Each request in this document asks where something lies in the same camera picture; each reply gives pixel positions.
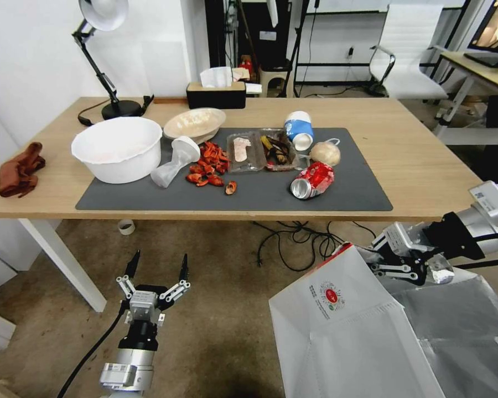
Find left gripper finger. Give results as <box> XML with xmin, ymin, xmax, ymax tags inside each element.
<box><xmin>116</xmin><ymin>250</ymin><xmax>142</xmax><ymax>300</ymax></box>
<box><xmin>159</xmin><ymin>253</ymin><xmax>191</xmax><ymax>302</ymax></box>

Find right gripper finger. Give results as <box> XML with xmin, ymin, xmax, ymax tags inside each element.
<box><xmin>372</xmin><ymin>256</ymin><xmax>429</xmax><ymax>287</ymax></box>
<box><xmin>366</xmin><ymin>238</ymin><xmax>386</xmax><ymax>264</ymax></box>

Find white food delivery bag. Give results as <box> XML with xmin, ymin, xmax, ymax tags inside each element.
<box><xmin>268</xmin><ymin>242</ymin><xmax>498</xmax><ymax>398</ymax></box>

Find wooden table with white legs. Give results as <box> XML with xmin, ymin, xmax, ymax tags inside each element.
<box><xmin>0</xmin><ymin>96</ymin><xmax>483</xmax><ymax>313</ymax></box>

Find crushed red soda can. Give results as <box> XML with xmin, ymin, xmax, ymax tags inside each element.
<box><xmin>290</xmin><ymin>161</ymin><xmax>336</xmax><ymax>201</ymax></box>

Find dark grey table mat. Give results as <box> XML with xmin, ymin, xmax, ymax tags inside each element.
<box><xmin>74</xmin><ymin>127</ymin><xmax>395</xmax><ymax>213</ymax></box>

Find white cabinet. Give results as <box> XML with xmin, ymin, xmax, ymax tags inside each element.
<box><xmin>0</xmin><ymin>218</ymin><xmax>43</xmax><ymax>299</ymax></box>

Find red crayfish shell pile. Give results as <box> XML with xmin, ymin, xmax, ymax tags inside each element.
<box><xmin>185</xmin><ymin>141</ymin><xmax>232</xmax><ymax>188</ymax></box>

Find large white plastic bowl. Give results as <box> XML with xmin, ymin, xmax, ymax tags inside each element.
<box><xmin>70</xmin><ymin>117</ymin><xmax>163</xmax><ymax>185</ymax></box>

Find clear tray with banana peel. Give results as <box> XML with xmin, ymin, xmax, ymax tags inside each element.
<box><xmin>258</xmin><ymin>128</ymin><xmax>309</xmax><ymax>172</ymax></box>

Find brown banana peel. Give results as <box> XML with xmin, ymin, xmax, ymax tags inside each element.
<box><xmin>260</xmin><ymin>134</ymin><xmax>297</xmax><ymax>165</ymax></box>

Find blue and white paper cup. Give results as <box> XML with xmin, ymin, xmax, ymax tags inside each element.
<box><xmin>283</xmin><ymin>110</ymin><xmax>315</xmax><ymax>151</ymax></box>

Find clear tray with pink scrap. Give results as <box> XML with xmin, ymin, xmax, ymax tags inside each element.
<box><xmin>225</xmin><ymin>130</ymin><xmax>267</xmax><ymax>175</ymax></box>

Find brown crumpled cloth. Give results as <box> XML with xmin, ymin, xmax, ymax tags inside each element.
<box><xmin>0</xmin><ymin>142</ymin><xmax>47</xmax><ymax>199</ymax></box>

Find beige shallow bowl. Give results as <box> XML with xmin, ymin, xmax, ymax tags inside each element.
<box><xmin>162</xmin><ymin>107</ymin><xmax>227</xmax><ymax>144</ymax></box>

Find black desk lamp white shade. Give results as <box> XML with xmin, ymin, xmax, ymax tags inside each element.
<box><xmin>71</xmin><ymin>0</ymin><xmax>150</xmax><ymax>122</ymax></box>

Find wooden side desk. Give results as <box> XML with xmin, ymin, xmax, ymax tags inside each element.
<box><xmin>433</xmin><ymin>44</ymin><xmax>498</xmax><ymax>146</ymax></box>

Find black keyboard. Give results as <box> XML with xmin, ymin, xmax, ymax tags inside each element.
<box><xmin>463</xmin><ymin>49</ymin><xmax>498</xmax><ymax>70</ymax></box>

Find black tissue box wooden lid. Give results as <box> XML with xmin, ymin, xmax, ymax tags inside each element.
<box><xmin>185</xmin><ymin>81</ymin><xmax>248</xmax><ymax>110</ymax></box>

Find white office chair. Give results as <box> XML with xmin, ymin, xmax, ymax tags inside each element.
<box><xmin>368</xmin><ymin>3</ymin><xmax>452</xmax><ymax>101</ymax></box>

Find beige plastic stool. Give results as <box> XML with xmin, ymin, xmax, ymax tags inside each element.
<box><xmin>258</xmin><ymin>67</ymin><xmax>291</xmax><ymax>99</ymax></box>

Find white tissue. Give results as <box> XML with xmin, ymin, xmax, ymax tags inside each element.
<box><xmin>199</xmin><ymin>66</ymin><xmax>234</xmax><ymax>89</ymax></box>

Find computer monitor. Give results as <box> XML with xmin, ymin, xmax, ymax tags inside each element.
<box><xmin>466</xmin><ymin>0</ymin><xmax>498</xmax><ymax>53</ymax></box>

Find black tripod stand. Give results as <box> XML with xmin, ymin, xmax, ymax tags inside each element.
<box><xmin>276</xmin><ymin>0</ymin><xmax>393</xmax><ymax>100</ymax></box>

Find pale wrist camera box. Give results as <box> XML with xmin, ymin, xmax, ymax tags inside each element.
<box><xmin>375</xmin><ymin>222</ymin><xmax>427</xmax><ymax>256</ymax></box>
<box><xmin>126</xmin><ymin>289</ymin><xmax>166</xmax><ymax>328</ymax></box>

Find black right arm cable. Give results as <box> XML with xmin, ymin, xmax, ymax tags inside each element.
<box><xmin>442</xmin><ymin>232</ymin><xmax>498</xmax><ymax>269</ymax></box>

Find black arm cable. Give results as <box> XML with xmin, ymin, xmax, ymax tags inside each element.
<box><xmin>442</xmin><ymin>232</ymin><xmax>498</xmax><ymax>269</ymax></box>
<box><xmin>57</xmin><ymin>296</ymin><xmax>127</xmax><ymax>398</ymax></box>

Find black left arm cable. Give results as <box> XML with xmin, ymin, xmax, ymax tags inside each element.
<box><xmin>57</xmin><ymin>296</ymin><xmax>127</xmax><ymax>398</ymax></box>

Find black floor cables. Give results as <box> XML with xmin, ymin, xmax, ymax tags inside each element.
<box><xmin>251</xmin><ymin>219</ymin><xmax>385</xmax><ymax>273</ymax></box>

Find black lamp cable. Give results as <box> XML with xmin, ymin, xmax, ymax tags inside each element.
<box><xmin>77</xmin><ymin>98</ymin><xmax>111</xmax><ymax>127</ymax></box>

